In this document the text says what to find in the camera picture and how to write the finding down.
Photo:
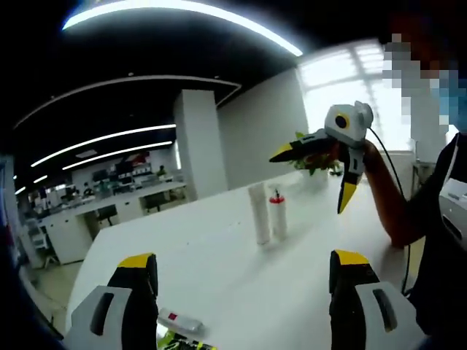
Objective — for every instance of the person's right hand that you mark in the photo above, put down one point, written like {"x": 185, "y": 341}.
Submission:
{"x": 335, "y": 153}

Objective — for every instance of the white chest-worn device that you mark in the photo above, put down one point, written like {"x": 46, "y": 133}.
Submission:
{"x": 454, "y": 204}

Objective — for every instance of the long ceiling light strip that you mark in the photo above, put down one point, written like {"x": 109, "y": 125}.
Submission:
{"x": 182, "y": 7}

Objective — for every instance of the white office workbenches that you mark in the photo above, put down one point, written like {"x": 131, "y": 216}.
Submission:
{"x": 109, "y": 206}

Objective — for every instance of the red-collared white skincare bottle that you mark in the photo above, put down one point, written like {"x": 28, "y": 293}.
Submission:
{"x": 279, "y": 218}

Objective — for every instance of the white skincare tube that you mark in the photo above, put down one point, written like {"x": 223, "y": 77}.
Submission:
{"x": 261, "y": 215}

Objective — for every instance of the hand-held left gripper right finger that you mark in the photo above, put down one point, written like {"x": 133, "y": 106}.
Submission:
{"x": 361, "y": 317}

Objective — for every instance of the potted green plant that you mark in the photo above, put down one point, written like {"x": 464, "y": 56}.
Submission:
{"x": 313, "y": 167}

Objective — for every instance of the person's dark clothed torso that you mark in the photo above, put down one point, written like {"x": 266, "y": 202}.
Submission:
{"x": 434, "y": 277}

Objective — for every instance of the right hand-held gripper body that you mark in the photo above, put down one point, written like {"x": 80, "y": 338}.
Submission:
{"x": 355, "y": 135}

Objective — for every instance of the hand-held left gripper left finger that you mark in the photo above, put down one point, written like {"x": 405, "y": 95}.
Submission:
{"x": 120, "y": 321}

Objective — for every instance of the bright window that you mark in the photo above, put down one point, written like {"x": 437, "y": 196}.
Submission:
{"x": 328, "y": 84}

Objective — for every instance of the thin ceiling light strip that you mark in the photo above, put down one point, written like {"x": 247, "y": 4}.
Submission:
{"x": 102, "y": 138}
{"x": 116, "y": 152}

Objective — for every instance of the green black skincare sachet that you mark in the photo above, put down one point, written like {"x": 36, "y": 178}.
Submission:
{"x": 182, "y": 342}

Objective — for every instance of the white square pillar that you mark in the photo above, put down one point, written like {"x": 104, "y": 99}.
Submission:
{"x": 200, "y": 146}

